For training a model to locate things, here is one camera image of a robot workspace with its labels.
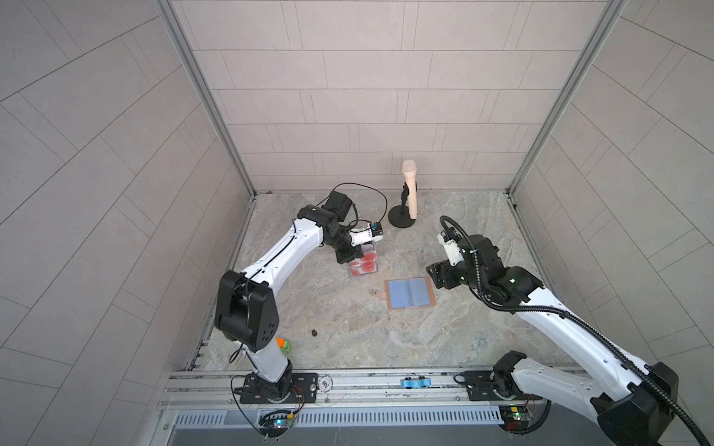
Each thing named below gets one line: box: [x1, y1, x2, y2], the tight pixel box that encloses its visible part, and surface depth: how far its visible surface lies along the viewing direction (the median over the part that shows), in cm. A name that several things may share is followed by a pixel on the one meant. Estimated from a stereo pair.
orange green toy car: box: [276, 337, 293, 354], surface depth 78 cm
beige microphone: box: [401, 159, 418, 221], surface depth 92 cm
